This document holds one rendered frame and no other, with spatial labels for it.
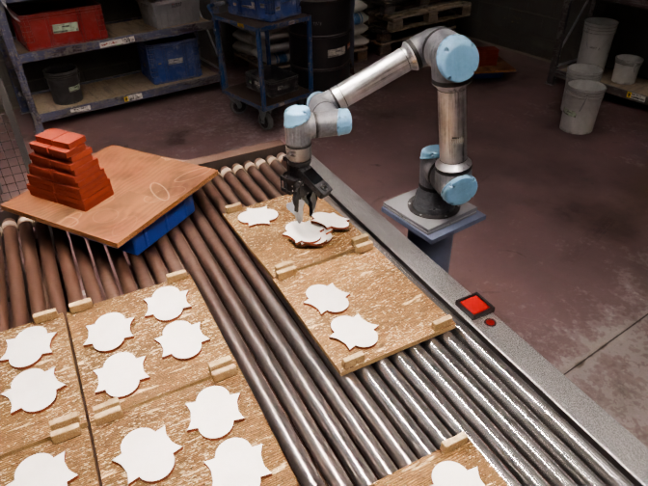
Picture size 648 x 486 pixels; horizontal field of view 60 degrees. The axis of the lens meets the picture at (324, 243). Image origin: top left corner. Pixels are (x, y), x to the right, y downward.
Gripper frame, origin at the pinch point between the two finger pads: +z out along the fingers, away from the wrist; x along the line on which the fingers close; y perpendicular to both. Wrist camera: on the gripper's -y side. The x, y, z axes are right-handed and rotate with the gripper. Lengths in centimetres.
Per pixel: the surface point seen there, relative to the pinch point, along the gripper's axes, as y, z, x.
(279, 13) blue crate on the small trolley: 226, 11, -217
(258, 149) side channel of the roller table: 57, 7, -33
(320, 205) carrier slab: 9.8, 8.0, -17.6
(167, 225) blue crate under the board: 39.3, 6.1, 25.8
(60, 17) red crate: 373, 15, -114
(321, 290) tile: -21.5, 7.0, 18.1
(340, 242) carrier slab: -9.9, 8.0, -4.8
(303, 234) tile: -0.7, 5.0, 2.8
